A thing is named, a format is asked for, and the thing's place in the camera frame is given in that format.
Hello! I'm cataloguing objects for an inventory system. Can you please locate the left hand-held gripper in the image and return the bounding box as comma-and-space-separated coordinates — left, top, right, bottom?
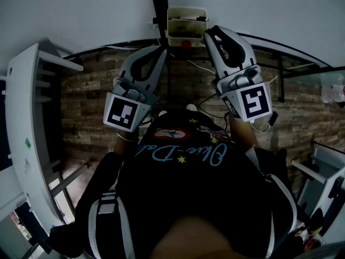
103, 45, 168, 133

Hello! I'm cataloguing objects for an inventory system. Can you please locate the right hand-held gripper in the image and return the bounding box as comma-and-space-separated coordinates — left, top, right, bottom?
203, 24, 273, 124

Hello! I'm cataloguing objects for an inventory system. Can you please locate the black whiteboard marker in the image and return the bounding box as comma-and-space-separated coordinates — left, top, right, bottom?
170, 15, 207, 22

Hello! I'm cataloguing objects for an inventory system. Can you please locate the person's left forearm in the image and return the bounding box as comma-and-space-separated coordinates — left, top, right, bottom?
114, 127, 141, 156

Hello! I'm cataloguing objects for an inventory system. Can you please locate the person's right forearm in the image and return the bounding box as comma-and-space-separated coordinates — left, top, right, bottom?
228, 115, 257, 153

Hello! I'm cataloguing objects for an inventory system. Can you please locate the white plastic holder box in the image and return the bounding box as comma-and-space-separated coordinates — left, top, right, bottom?
166, 6, 209, 48

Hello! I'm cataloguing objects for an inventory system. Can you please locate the black vertical pole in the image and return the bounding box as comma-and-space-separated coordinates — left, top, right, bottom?
142, 0, 170, 47

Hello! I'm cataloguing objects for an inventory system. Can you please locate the clear plastic bottle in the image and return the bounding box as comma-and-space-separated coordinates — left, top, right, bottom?
321, 73, 345, 104

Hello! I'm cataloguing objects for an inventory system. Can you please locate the white shelf unit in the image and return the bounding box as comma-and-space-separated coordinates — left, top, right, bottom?
4, 43, 85, 228

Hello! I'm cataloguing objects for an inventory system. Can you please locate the black printed shirt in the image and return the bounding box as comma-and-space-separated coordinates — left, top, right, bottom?
47, 109, 300, 259

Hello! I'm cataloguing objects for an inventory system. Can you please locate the white desk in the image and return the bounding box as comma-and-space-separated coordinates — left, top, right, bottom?
290, 141, 345, 238

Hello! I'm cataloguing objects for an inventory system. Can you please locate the black cable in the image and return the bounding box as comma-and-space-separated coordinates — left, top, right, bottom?
198, 92, 230, 119

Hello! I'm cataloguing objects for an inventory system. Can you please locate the thin wrist bracelet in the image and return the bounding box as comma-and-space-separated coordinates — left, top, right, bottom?
116, 132, 140, 143

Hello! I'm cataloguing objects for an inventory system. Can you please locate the short white looped cable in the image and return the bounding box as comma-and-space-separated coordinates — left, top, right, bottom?
250, 119, 272, 133

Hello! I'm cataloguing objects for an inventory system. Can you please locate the grey harness strap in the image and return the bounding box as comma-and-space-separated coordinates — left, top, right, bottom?
263, 171, 298, 256
88, 189, 136, 259

